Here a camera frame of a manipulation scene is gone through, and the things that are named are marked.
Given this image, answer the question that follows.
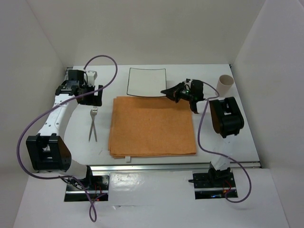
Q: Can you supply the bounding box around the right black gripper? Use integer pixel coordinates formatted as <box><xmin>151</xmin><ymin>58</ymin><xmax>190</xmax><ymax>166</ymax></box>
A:
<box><xmin>161</xmin><ymin>81</ymin><xmax>194</xmax><ymax>103</ymax></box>

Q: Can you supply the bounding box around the white square plate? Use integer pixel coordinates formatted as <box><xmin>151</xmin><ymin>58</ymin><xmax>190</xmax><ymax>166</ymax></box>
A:
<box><xmin>126</xmin><ymin>68</ymin><xmax>166</xmax><ymax>98</ymax></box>

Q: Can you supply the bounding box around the orange cloth placemat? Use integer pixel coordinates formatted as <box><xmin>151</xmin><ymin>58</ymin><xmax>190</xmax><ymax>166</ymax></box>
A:
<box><xmin>108</xmin><ymin>96</ymin><xmax>197</xmax><ymax>158</ymax></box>

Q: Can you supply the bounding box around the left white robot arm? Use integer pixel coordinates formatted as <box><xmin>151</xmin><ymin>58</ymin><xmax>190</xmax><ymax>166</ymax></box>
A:
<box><xmin>26</xmin><ymin>69</ymin><xmax>102</xmax><ymax>190</ymax></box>

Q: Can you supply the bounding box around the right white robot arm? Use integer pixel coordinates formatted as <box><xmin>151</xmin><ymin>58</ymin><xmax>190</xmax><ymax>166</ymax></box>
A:
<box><xmin>161</xmin><ymin>79</ymin><xmax>244</xmax><ymax>186</ymax></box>

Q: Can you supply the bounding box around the silver fork left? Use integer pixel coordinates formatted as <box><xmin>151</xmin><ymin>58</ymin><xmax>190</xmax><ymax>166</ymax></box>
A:
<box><xmin>88</xmin><ymin>106</ymin><xmax>98</xmax><ymax>143</ymax></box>

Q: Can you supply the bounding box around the beige paper cup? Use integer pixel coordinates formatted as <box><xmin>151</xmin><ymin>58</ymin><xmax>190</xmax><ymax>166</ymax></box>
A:
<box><xmin>216</xmin><ymin>75</ymin><xmax>234</xmax><ymax>96</ymax></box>

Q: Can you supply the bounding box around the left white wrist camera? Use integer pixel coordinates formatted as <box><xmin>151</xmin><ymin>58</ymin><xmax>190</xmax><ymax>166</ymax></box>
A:
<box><xmin>85</xmin><ymin>71</ymin><xmax>97</xmax><ymax>86</ymax></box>

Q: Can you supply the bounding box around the aluminium rail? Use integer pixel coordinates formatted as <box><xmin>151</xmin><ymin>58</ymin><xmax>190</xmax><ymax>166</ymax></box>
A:
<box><xmin>38</xmin><ymin>66</ymin><xmax>261</xmax><ymax>173</ymax></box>

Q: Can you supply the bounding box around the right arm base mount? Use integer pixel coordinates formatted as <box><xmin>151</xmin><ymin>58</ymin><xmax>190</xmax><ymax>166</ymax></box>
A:
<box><xmin>188</xmin><ymin>168</ymin><xmax>238</xmax><ymax>200</ymax></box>

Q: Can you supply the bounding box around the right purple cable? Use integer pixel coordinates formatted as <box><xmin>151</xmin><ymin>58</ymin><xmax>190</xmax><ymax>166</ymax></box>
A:
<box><xmin>197</xmin><ymin>80</ymin><xmax>252</xmax><ymax>203</ymax></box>

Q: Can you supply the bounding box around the purple cable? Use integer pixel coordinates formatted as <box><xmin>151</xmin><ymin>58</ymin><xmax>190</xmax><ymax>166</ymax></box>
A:
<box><xmin>18</xmin><ymin>55</ymin><xmax>118</xmax><ymax>223</ymax></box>
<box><xmin>197</xmin><ymin>80</ymin><xmax>252</xmax><ymax>203</ymax></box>

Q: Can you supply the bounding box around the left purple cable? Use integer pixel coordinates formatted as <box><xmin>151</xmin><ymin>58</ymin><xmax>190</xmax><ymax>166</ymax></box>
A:
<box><xmin>18</xmin><ymin>55</ymin><xmax>118</xmax><ymax>223</ymax></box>

